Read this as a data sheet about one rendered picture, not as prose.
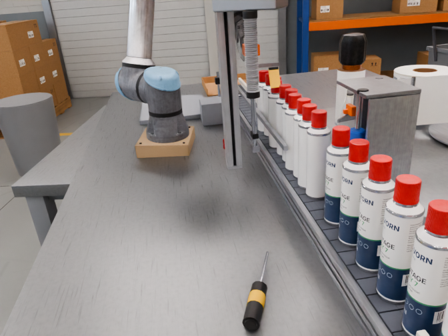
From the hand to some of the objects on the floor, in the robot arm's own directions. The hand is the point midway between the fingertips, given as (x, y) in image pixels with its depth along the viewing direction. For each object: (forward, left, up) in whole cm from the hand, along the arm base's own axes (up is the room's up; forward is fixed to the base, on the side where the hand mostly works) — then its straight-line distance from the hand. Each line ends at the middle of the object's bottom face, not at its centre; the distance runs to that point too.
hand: (241, 58), depth 165 cm
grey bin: (+148, +167, -118) cm, 252 cm away
